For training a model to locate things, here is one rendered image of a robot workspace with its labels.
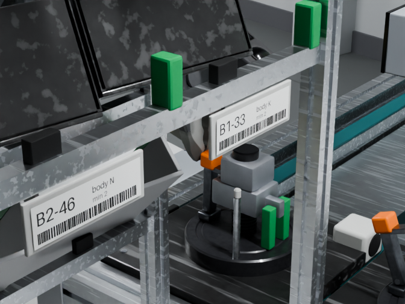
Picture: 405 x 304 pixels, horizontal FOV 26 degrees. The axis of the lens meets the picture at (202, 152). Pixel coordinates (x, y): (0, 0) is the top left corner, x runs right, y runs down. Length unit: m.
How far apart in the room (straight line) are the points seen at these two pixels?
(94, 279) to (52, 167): 0.56
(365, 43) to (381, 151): 3.45
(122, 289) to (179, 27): 0.47
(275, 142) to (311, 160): 0.69
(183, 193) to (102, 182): 0.72
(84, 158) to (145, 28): 0.14
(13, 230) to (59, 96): 0.17
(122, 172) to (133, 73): 0.10
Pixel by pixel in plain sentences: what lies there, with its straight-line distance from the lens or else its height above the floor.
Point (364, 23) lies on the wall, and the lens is 4.88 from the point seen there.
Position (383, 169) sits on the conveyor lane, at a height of 0.92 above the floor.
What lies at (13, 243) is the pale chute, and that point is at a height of 1.17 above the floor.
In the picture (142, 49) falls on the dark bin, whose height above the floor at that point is 1.33.
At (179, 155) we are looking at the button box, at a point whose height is 0.96.
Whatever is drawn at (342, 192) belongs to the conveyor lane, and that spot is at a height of 0.92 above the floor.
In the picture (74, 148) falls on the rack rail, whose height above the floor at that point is 1.31.
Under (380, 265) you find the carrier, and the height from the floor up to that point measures 0.97.
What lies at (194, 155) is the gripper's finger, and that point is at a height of 1.07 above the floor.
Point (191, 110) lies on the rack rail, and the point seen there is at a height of 1.30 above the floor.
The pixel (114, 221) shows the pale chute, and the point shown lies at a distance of 0.77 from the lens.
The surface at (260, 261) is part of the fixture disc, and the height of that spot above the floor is 0.99.
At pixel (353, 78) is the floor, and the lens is 4.55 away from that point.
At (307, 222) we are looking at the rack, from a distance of 0.70.
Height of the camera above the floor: 1.50
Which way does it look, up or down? 24 degrees down
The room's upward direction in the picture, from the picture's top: straight up
